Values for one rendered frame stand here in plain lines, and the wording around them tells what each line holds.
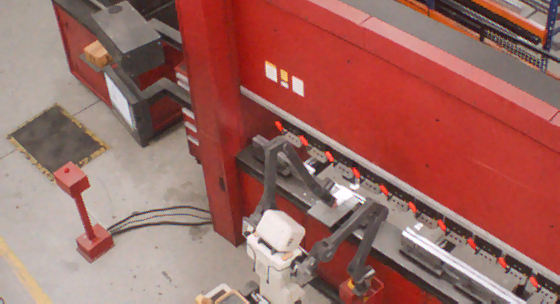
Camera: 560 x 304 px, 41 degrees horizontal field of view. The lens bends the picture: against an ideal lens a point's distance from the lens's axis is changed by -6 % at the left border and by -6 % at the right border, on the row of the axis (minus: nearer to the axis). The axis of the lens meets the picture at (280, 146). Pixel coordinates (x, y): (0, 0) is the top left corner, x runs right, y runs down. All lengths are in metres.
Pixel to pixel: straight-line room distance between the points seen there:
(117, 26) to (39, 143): 2.56
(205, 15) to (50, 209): 2.58
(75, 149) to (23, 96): 1.04
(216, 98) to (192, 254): 1.46
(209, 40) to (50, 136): 2.82
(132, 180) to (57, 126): 1.04
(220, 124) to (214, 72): 0.41
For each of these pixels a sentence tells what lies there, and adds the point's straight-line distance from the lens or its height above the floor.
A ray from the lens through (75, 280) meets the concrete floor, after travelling 5.88.
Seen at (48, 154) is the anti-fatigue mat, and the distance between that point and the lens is 6.86.
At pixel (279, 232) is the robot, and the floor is 1.36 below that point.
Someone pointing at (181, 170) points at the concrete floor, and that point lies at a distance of 6.42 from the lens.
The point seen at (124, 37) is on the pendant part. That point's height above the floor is 1.95.
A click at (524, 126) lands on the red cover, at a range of 3.50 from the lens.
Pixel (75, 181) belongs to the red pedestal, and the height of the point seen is 0.80.
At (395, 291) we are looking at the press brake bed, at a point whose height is 0.59.
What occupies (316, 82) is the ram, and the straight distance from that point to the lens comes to 4.32.
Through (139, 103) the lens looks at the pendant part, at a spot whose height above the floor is 1.58.
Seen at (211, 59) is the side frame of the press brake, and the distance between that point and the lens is 4.62.
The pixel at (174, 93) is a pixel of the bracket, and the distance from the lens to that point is 5.23.
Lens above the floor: 4.50
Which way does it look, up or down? 44 degrees down
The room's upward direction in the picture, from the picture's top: 4 degrees counter-clockwise
